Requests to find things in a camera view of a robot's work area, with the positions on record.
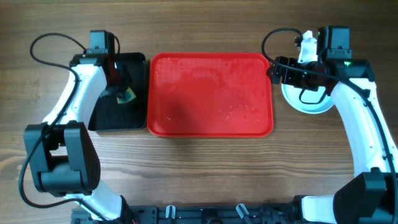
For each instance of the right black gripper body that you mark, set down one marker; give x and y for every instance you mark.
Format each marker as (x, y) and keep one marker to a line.
(299, 78)

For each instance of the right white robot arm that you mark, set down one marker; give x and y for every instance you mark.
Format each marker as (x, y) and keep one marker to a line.
(326, 61)

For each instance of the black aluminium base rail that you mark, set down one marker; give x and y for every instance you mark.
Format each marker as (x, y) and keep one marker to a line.
(239, 214)

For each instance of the white plate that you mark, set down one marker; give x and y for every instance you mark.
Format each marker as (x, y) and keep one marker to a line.
(307, 101)

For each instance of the black plastic tray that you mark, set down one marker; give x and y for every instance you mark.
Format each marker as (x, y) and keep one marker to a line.
(109, 114)

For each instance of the red plastic tray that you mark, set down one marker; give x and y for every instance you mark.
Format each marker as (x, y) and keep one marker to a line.
(209, 95)

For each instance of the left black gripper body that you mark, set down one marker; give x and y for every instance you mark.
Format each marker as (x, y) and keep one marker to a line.
(120, 83)

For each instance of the green yellow sponge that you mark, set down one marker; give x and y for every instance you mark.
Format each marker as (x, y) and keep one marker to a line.
(126, 96)

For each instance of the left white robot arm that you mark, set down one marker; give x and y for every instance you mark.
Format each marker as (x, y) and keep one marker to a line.
(62, 165)

